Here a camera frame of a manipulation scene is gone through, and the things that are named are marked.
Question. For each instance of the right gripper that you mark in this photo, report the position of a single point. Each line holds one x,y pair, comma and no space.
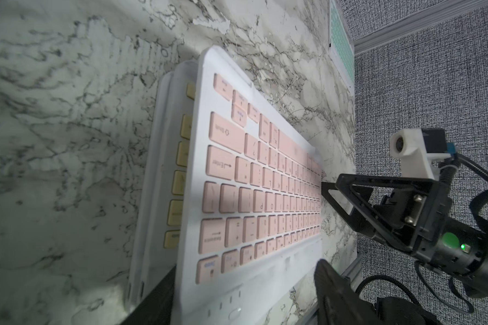
409,214

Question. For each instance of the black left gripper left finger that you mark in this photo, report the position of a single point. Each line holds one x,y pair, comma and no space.
156,308

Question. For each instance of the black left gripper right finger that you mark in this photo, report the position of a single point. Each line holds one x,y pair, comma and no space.
337,302

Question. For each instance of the yellow key keyboard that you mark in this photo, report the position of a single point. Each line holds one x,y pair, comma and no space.
158,228

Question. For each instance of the pink key keyboard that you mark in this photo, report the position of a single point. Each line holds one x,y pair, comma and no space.
251,220

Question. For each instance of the green key keyboard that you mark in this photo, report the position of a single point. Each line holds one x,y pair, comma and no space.
341,48

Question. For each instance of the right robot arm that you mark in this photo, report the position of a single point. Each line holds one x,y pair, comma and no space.
475,285

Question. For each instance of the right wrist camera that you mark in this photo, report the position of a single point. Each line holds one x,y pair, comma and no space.
418,149

